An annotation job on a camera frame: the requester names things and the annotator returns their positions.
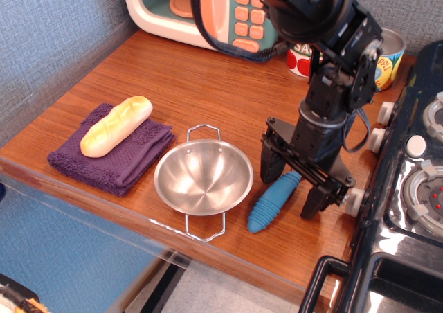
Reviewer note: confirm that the grey rear burner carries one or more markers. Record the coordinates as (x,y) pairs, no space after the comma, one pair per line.
(433,127)

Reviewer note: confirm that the teal toy microwave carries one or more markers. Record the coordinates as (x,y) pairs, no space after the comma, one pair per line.
(241,23)

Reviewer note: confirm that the black oven door handle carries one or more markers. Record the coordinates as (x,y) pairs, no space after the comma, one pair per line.
(326,265)

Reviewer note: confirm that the white stove knob middle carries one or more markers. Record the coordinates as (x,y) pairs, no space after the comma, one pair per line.
(376,139)

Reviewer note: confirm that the black toy stove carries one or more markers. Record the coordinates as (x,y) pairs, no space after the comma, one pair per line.
(396,264)

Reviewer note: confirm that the white round stove button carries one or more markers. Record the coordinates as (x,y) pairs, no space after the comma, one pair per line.
(415,146)

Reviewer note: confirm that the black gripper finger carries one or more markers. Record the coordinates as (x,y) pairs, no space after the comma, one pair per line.
(318,199)
(271,165)

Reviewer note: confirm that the grey front burner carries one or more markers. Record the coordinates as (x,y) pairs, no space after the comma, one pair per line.
(422,196)

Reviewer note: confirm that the pineapple slices can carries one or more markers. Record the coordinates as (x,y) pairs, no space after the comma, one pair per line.
(392,51)

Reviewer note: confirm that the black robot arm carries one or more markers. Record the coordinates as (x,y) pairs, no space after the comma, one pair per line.
(346,45)

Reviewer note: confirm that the clear acrylic table guard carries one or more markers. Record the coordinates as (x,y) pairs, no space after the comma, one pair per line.
(78,261)

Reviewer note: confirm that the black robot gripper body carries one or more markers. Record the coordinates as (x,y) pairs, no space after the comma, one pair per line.
(313,146)

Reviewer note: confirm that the folded purple towel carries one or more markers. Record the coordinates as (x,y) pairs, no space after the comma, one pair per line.
(119,170)

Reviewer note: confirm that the white stove knob rear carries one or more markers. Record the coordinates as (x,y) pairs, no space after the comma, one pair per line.
(385,113)

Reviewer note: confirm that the grey burner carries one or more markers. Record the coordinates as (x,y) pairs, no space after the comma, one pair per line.
(433,127)
(422,196)

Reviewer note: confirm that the orange object bottom left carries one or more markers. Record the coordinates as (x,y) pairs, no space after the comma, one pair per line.
(17,298)

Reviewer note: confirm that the steel bowl with wire handles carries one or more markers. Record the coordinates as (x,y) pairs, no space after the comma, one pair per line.
(204,176)

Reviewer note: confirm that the tomato sauce can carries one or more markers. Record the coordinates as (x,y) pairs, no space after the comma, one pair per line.
(299,59)

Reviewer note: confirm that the yellow toy bread loaf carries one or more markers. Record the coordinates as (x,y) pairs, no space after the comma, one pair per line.
(117,125)

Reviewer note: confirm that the white stove knob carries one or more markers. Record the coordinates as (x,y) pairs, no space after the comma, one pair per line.
(376,139)
(354,201)
(385,113)

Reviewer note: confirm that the blue handled metal spork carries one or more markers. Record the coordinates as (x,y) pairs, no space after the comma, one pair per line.
(270,203)

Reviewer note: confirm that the white stove knob front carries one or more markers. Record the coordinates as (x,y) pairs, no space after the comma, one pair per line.
(354,201)

